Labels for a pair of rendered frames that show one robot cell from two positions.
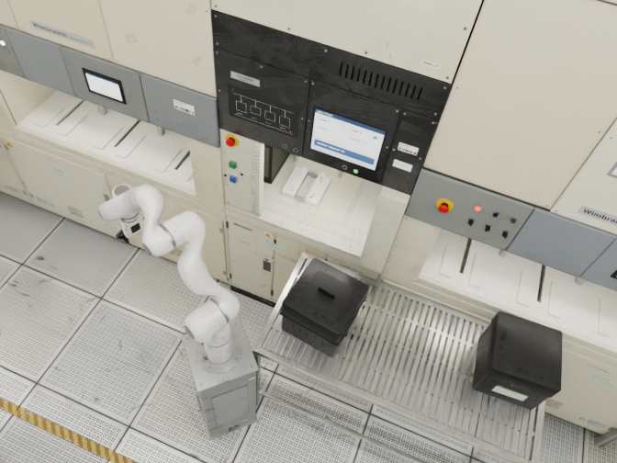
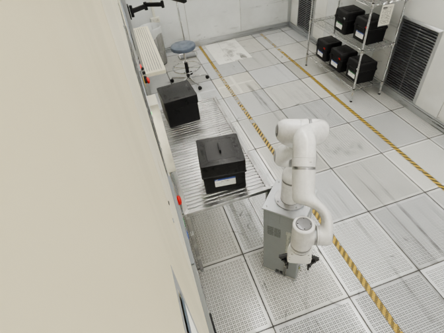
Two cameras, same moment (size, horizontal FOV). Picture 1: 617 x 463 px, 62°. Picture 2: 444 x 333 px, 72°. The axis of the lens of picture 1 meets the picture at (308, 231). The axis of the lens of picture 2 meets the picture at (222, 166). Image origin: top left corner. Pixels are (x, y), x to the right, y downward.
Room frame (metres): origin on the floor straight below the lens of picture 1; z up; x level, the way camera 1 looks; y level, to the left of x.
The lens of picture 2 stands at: (1.88, 1.23, 2.31)
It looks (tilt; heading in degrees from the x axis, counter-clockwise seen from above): 43 degrees down; 242
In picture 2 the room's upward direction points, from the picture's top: 7 degrees counter-clockwise
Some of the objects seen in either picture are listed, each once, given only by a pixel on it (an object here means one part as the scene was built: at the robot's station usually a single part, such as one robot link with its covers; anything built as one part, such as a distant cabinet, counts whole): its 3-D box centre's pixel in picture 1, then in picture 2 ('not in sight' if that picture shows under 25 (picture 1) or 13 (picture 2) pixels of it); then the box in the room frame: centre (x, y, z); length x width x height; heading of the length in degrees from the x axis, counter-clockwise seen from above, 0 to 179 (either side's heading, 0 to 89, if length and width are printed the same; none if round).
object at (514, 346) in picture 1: (516, 361); (178, 104); (1.03, -0.99, 0.89); 0.29 x 0.29 x 0.25; 78
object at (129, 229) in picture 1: (131, 221); (299, 252); (1.31, 0.78, 1.12); 0.10 x 0.07 x 0.11; 140
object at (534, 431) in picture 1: (389, 378); (208, 176); (1.07, -0.53, 0.38); 1.30 x 0.60 x 0.76; 74
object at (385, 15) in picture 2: not in sight; (386, 13); (-1.46, -0.82, 1.05); 0.17 x 0.03 x 0.26; 164
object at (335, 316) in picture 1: (325, 298); (220, 153); (1.15, -0.12, 0.98); 0.29 x 0.29 x 0.13; 66
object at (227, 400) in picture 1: (223, 382); (287, 232); (0.92, 0.32, 0.38); 0.28 x 0.28 x 0.76; 29
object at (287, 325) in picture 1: (321, 311); (221, 168); (1.15, -0.12, 0.85); 0.28 x 0.28 x 0.17; 66
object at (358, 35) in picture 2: not in sight; (369, 28); (-1.55, -1.04, 0.81); 0.30 x 0.28 x 0.26; 73
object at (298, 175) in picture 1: (306, 186); not in sight; (1.87, 0.05, 0.89); 0.22 x 0.21 x 0.04; 164
